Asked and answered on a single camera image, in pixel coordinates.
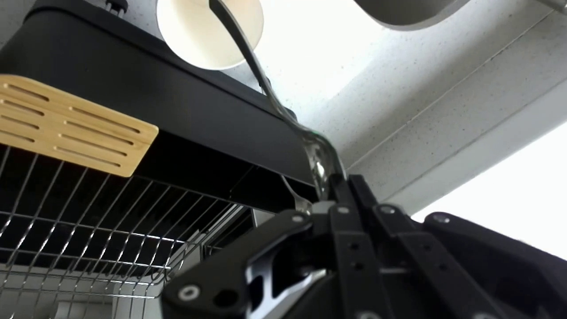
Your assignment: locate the white paper cup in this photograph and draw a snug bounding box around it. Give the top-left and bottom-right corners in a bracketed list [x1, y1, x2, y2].
[155, 0, 265, 71]

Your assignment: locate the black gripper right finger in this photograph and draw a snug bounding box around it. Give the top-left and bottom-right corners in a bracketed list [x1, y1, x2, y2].
[350, 173, 567, 319]

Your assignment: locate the slotted wooden knife block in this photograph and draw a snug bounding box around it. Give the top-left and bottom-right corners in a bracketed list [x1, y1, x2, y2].
[0, 72, 161, 179]

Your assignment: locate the dark metal spoon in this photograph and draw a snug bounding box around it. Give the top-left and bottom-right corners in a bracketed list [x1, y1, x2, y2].
[207, 0, 347, 202]

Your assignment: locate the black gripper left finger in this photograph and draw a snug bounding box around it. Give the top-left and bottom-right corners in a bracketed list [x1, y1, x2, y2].
[161, 175, 379, 319]

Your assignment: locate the grey undermount kitchen sink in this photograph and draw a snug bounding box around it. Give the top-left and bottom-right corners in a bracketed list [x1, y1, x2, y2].
[352, 0, 472, 32]

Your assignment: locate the wire dish drying rack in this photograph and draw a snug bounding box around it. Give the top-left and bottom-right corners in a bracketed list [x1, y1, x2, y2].
[0, 143, 256, 319]

